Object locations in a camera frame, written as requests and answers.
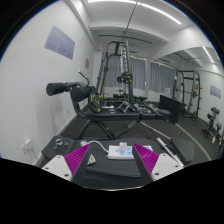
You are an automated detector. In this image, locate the small black padded seat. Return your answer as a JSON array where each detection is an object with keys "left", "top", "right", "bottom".
[{"left": 40, "top": 135, "right": 76, "bottom": 161}]

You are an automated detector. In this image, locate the small grey triangular clip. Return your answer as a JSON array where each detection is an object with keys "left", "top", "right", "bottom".
[{"left": 86, "top": 154, "right": 97, "bottom": 167}]

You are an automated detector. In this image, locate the grey window curtain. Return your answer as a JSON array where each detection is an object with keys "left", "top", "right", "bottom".
[
  {"left": 148, "top": 61, "right": 176, "bottom": 94},
  {"left": 104, "top": 54, "right": 147, "bottom": 91}
]

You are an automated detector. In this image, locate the chrome dumbbells and handles group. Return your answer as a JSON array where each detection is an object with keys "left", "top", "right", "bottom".
[{"left": 116, "top": 101, "right": 159, "bottom": 114}]

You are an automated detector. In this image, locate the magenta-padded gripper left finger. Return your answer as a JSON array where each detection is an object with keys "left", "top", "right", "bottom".
[{"left": 41, "top": 143, "right": 93, "bottom": 186}]

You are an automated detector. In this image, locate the black squat rack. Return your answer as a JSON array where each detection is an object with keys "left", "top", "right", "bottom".
[{"left": 173, "top": 68, "right": 203, "bottom": 121}]

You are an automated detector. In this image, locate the white power strip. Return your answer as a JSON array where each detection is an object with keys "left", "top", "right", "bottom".
[{"left": 107, "top": 144, "right": 155, "bottom": 161}]

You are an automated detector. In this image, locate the small purple wall poster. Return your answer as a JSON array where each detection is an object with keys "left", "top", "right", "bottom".
[{"left": 209, "top": 84, "right": 222, "bottom": 99}]

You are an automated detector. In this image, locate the dumbbell rack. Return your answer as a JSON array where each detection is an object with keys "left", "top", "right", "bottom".
[{"left": 201, "top": 106, "right": 224, "bottom": 144}]

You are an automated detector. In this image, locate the silver barbell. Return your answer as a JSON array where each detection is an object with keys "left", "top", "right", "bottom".
[{"left": 139, "top": 121, "right": 184, "bottom": 166}]

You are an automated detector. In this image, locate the small white charger block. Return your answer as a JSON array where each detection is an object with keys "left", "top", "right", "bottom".
[{"left": 118, "top": 142, "right": 128, "bottom": 153}]

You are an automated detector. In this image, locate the black box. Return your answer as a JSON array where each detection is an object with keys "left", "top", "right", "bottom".
[{"left": 158, "top": 94, "right": 188, "bottom": 124}]

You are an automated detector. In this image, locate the large purple wall poster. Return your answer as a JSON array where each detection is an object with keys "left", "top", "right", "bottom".
[{"left": 44, "top": 25, "right": 76, "bottom": 61}]

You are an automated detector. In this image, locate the black weight bench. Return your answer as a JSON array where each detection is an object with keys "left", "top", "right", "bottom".
[{"left": 45, "top": 81, "right": 173, "bottom": 141}]

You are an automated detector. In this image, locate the ceiling light strip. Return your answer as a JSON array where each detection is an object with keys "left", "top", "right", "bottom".
[
  {"left": 87, "top": 0, "right": 183, "bottom": 26},
  {"left": 202, "top": 45, "right": 215, "bottom": 64}
]

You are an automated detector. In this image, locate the white wall socket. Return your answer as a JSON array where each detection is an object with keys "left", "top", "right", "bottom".
[{"left": 19, "top": 138, "right": 34, "bottom": 154}]

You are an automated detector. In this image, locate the grey cable machine frame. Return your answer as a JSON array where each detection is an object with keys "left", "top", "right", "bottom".
[{"left": 96, "top": 39, "right": 136, "bottom": 108}]

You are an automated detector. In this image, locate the black yellow weight plate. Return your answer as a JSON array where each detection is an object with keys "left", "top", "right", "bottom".
[
  {"left": 88, "top": 92, "right": 103, "bottom": 114},
  {"left": 116, "top": 71, "right": 134, "bottom": 84}
]

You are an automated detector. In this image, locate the metal spring collar clip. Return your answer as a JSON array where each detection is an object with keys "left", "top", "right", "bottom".
[{"left": 53, "top": 137, "right": 69, "bottom": 148}]

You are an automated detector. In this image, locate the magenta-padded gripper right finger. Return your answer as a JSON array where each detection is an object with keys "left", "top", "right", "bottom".
[{"left": 132, "top": 143, "right": 184, "bottom": 185}]

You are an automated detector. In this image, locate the white power cable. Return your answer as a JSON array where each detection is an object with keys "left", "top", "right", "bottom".
[{"left": 79, "top": 139, "right": 110, "bottom": 154}]

